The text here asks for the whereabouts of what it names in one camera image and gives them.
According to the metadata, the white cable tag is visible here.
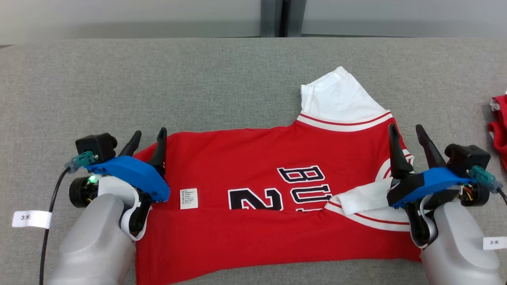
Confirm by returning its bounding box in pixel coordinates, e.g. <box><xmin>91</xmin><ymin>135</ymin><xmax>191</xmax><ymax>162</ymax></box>
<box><xmin>12</xmin><ymin>211</ymin><xmax>53</xmax><ymax>229</ymax></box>
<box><xmin>483</xmin><ymin>237</ymin><xmax>507</xmax><ymax>251</ymax></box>

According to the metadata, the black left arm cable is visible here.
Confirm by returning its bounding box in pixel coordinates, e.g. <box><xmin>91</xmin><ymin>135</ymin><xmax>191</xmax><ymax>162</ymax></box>
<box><xmin>38</xmin><ymin>166</ymin><xmax>72</xmax><ymax>285</ymax></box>

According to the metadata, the teal left camera connector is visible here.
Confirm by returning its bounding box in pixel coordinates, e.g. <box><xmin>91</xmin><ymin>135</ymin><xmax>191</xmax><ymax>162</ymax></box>
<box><xmin>65</xmin><ymin>152</ymin><xmax>98</xmax><ymax>171</ymax></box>

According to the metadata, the white right cable tag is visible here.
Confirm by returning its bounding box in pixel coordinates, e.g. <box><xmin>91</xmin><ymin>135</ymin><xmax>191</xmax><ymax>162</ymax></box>
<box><xmin>483</xmin><ymin>237</ymin><xmax>507</xmax><ymax>251</ymax></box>

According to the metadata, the white left cable tag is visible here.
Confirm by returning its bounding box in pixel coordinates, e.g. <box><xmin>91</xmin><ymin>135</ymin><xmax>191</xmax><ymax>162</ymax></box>
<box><xmin>12</xmin><ymin>211</ymin><xmax>53</xmax><ymax>229</ymax></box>

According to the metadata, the teal right camera connector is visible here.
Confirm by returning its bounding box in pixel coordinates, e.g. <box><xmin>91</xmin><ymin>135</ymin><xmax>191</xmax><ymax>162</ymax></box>
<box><xmin>469</xmin><ymin>166</ymin><xmax>500</xmax><ymax>193</ymax></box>

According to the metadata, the red white basketball jersey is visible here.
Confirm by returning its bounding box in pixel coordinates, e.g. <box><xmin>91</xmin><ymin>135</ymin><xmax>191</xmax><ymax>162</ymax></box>
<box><xmin>134</xmin><ymin>66</ymin><xmax>422</xmax><ymax>285</ymax></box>

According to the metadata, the teal camera connector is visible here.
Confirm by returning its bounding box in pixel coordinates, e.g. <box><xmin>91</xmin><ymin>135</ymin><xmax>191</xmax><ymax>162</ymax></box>
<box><xmin>469</xmin><ymin>166</ymin><xmax>500</xmax><ymax>193</ymax></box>
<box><xmin>65</xmin><ymin>152</ymin><xmax>98</xmax><ymax>171</ymax></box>

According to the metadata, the crumpled red white garment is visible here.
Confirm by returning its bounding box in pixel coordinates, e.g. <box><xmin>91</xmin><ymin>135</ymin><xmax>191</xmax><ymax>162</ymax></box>
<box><xmin>488</xmin><ymin>93</ymin><xmax>507</xmax><ymax>171</ymax></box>

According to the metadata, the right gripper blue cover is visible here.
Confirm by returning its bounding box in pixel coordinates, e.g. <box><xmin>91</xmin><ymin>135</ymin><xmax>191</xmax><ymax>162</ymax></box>
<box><xmin>387</xmin><ymin>123</ymin><xmax>490</xmax><ymax>246</ymax></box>

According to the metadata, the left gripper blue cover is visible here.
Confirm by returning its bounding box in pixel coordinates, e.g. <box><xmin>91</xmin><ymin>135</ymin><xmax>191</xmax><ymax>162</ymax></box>
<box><xmin>69</xmin><ymin>127</ymin><xmax>171</xmax><ymax>234</ymax></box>

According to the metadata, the grey metal partition post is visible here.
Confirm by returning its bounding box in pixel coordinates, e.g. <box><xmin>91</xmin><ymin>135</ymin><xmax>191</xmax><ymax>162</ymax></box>
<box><xmin>261</xmin><ymin>0</ymin><xmax>283</xmax><ymax>37</ymax></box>
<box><xmin>288</xmin><ymin>0</ymin><xmax>307</xmax><ymax>37</ymax></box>

